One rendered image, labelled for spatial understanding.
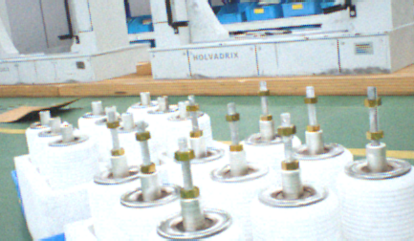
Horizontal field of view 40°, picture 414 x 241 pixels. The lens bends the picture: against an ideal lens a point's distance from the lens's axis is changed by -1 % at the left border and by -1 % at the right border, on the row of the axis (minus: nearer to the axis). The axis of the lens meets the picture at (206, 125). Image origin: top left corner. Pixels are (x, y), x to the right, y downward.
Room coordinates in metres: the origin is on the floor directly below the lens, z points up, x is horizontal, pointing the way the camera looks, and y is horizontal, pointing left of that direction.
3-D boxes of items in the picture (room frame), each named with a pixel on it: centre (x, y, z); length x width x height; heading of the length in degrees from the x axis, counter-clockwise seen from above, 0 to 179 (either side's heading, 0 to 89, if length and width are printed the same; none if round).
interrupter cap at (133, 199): (0.64, 0.07, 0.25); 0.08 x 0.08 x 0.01
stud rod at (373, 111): (0.63, -0.19, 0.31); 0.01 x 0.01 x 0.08; 14
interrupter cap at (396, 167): (0.63, -0.19, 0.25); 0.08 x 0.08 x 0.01
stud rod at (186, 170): (0.53, 0.02, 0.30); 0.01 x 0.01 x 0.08; 85
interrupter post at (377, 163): (0.63, -0.19, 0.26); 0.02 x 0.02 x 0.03
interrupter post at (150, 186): (0.64, 0.07, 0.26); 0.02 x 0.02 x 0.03
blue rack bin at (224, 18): (6.48, -0.53, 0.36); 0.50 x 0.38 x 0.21; 141
